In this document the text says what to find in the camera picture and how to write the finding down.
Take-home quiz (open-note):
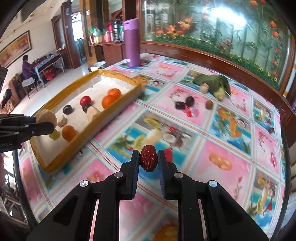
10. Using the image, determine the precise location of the large cream banana chunk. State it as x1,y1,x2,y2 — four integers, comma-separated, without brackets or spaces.
36,109,57,127

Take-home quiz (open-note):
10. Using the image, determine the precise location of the orange mandarin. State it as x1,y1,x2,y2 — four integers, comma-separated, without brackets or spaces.
108,88,122,99
101,95,116,109
62,125,77,142

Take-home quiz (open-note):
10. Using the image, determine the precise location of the small dark plum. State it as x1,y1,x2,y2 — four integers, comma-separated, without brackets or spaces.
63,104,73,115

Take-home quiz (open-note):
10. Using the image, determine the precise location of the red date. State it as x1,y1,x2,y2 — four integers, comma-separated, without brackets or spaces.
140,145,158,172

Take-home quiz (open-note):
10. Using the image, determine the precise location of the large dark plum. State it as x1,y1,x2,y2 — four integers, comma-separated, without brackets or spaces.
82,103,92,113

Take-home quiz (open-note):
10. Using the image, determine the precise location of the seated person in purple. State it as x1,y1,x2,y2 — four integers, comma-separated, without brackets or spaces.
22,55,39,82

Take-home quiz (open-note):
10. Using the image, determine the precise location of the white foam tray yellow tape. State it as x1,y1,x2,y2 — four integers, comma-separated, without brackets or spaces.
30,69,142,173

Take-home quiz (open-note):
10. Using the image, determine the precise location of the cream block with holes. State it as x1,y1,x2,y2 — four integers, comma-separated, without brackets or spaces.
86,105,101,123

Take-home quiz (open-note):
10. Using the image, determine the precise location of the colourful printed tablecloth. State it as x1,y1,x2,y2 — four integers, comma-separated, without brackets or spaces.
18,54,286,237

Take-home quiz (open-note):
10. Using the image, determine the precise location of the white bucket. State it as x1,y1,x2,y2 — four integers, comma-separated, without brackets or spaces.
90,61,106,72

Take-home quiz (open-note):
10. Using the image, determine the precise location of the brown chestnut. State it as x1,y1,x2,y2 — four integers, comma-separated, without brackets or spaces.
205,100,214,110

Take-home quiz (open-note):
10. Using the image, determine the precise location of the dark grape pair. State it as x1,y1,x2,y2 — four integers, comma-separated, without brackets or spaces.
175,96,195,110

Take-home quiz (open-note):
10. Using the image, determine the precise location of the small cream chunk by vegetable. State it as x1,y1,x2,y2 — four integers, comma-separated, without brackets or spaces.
200,83,209,94

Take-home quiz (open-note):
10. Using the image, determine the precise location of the green leafy vegetable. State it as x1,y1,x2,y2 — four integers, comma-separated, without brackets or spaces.
193,74,231,101

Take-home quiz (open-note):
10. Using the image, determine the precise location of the purple thermos bottle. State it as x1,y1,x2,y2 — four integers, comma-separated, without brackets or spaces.
123,18,140,68

